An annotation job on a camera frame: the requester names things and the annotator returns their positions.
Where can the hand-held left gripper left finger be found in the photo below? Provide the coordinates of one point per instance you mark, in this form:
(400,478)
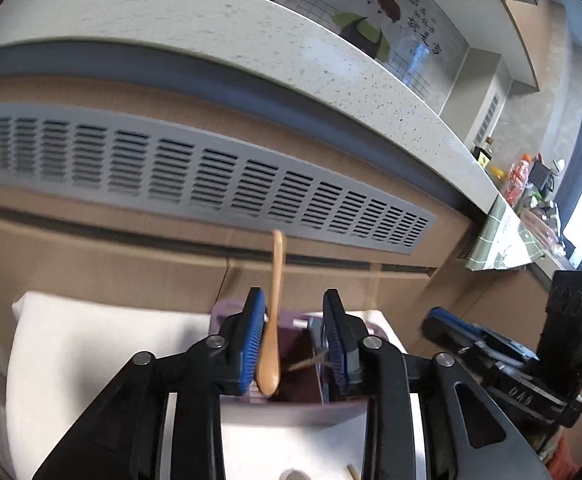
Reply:
(251,345)

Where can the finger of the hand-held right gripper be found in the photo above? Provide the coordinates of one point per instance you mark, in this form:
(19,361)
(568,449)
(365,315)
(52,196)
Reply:
(451,321)
(478,360)

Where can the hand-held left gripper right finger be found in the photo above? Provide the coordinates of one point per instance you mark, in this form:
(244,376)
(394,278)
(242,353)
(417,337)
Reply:
(335,345)

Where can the grey-blue plastic spoon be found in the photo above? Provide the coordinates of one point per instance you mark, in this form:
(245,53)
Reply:
(316,330)

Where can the wooden spoon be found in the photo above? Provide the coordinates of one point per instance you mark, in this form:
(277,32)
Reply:
(271,360)

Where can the wooden chopstick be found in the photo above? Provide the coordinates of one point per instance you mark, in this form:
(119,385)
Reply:
(352,472)
(303,364)

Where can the maroon plastic utensil holder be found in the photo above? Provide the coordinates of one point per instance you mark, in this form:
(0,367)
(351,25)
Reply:
(296,412)

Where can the green checked towel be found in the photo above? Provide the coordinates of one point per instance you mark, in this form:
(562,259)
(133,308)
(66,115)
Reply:
(491,240)

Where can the wooden counter cabinet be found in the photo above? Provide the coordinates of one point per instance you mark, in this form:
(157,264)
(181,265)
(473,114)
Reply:
(121,270)

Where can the white tablecloth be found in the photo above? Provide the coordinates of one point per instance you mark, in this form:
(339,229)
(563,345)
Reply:
(96,360)

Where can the black countertop holder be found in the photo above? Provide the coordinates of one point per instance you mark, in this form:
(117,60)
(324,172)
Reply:
(542,175)

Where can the red packet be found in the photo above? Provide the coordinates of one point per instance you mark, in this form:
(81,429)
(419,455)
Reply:
(518,177)

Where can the dark bottle with yellow label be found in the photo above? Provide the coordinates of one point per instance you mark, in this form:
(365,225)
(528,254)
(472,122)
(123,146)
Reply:
(483,152)

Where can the grey vent grille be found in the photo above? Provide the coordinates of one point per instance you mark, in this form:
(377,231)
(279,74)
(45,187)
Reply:
(171,170)

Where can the speckled stone countertop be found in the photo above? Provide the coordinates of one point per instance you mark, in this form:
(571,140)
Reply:
(221,35)

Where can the white wall vent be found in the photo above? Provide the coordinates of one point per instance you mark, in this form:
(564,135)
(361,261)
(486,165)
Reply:
(487,120)

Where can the cartoon wall sticker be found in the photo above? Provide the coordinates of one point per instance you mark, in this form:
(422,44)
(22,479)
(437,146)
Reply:
(371,10)

